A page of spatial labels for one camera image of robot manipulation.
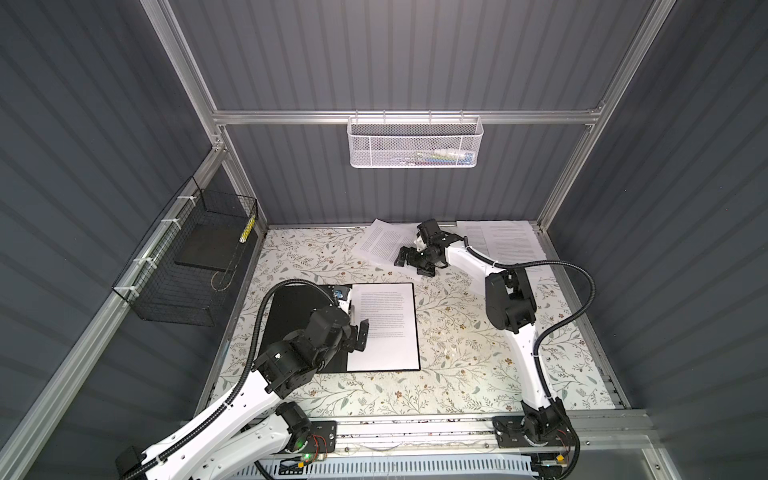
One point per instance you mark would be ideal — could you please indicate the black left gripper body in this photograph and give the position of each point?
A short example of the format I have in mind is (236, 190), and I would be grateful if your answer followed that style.
(348, 339)

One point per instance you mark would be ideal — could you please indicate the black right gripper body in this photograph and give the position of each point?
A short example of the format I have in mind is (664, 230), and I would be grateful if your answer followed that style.
(421, 261)

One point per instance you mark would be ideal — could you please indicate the printed paper sheet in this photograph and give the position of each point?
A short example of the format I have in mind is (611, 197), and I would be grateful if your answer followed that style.
(392, 342)
(380, 245)
(508, 242)

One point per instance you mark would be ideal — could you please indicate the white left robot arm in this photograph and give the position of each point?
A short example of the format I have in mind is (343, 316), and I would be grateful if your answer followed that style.
(254, 419)

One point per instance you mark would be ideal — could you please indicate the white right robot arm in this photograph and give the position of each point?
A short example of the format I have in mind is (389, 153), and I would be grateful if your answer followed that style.
(511, 308)

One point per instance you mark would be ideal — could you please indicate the pens in white basket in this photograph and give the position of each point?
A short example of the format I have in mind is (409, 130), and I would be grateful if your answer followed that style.
(440, 157)

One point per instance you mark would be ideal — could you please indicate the yellow marker pen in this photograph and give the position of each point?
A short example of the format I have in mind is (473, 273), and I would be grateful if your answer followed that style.
(243, 238)

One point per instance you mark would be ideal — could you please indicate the black pad in basket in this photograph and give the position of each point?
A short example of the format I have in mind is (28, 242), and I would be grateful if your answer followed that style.
(210, 247)

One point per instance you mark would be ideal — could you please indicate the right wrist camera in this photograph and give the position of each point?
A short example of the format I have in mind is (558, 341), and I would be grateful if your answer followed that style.
(429, 232)

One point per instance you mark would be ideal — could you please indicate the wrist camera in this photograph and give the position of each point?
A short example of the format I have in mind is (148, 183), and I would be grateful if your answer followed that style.
(341, 294)
(429, 232)

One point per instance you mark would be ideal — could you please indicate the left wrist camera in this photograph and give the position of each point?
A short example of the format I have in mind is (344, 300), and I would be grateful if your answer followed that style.
(341, 294)

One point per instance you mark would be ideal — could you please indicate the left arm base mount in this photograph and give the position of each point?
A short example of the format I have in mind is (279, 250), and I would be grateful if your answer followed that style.
(312, 437)

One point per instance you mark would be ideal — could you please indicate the white wire mesh basket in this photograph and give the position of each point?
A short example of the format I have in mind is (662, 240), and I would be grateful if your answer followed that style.
(374, 140)

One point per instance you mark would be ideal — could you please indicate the white slotted cable duct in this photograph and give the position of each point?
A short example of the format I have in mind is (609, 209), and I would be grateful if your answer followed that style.
(409, 467)

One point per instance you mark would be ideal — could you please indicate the black wire mesh basket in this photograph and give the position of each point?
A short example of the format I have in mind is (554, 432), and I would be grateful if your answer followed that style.
(158, 290)

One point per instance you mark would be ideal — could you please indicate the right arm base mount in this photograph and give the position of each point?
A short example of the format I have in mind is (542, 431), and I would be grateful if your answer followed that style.
(533, 430)

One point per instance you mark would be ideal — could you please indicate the aluminium front rail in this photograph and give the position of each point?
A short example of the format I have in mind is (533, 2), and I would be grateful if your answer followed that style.
(478, 433)

